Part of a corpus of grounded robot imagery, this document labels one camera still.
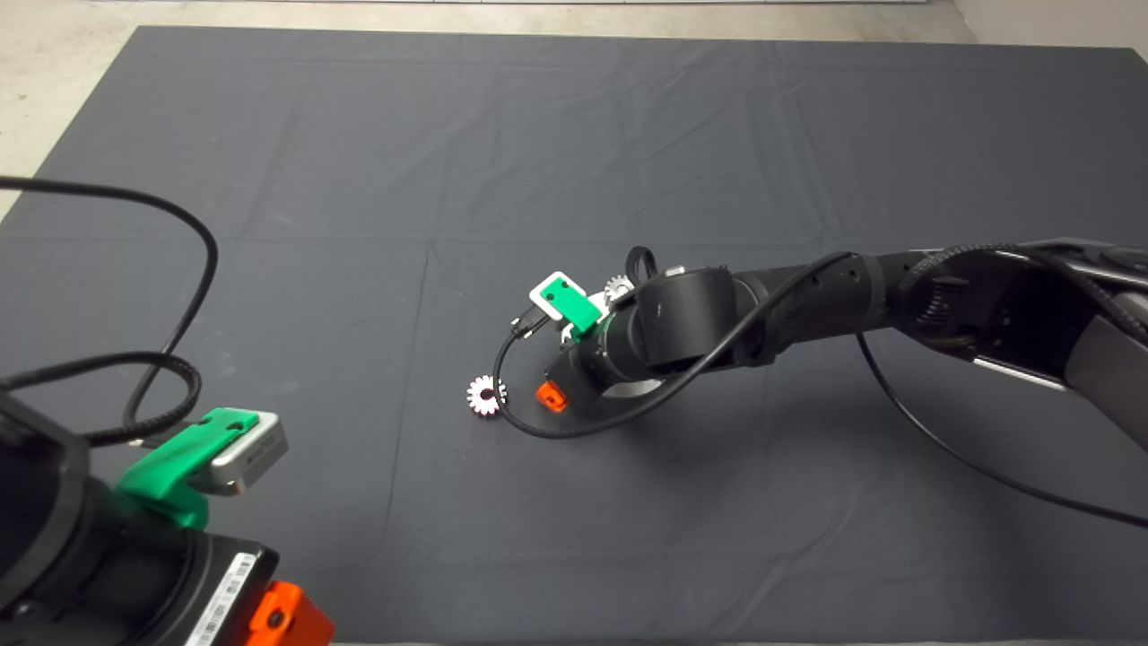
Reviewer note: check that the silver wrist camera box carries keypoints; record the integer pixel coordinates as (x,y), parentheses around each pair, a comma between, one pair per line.
(251,453)
(541,294)

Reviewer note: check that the dark grey table cloth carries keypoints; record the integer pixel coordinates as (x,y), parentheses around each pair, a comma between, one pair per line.
(574,135)

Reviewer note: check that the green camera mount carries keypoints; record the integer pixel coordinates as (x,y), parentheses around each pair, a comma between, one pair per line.
(574,307)
(170,462)

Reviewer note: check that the green right camera mount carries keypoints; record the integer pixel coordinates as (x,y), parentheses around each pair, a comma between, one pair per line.
(574,307)

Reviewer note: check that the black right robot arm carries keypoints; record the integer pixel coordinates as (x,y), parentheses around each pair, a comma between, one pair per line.
(807,301)

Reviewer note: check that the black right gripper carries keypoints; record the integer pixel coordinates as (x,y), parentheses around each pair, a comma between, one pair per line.
(578,377)

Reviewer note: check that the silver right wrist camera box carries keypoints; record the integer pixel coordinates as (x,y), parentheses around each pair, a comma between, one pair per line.
(541,294)

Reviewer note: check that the pink-white gear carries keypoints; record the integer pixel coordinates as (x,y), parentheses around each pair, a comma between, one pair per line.
(480,397)

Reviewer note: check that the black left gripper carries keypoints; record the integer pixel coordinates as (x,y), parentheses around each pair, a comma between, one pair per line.
(220,583)

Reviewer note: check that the round metal plate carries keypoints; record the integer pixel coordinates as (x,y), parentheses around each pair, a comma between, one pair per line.
(628,389)

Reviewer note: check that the small steel gear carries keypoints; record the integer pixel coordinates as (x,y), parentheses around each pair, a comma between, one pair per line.
(617,287)

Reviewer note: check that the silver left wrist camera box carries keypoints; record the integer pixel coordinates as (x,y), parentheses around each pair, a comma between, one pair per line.
(251,453)

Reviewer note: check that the green left camera mount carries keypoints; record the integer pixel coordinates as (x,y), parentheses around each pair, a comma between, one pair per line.
(170,462)

